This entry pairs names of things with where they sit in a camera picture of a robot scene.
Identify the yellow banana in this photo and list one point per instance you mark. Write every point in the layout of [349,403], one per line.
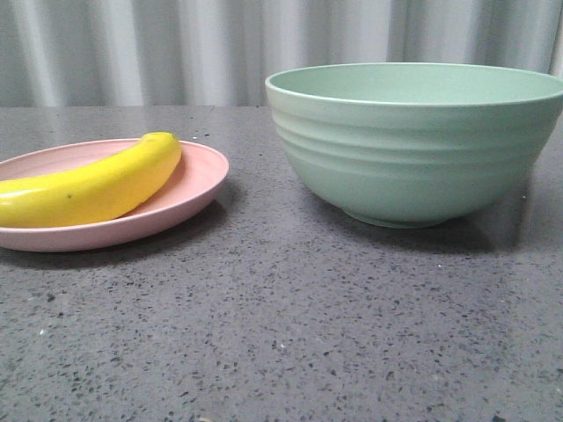
[96,192]

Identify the pink plate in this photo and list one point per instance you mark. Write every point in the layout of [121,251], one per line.
[193,185]

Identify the green ribbed bowl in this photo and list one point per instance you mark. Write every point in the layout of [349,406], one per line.
[412,144]

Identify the white pleated curtain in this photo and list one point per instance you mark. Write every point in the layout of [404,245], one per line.
[171,53]

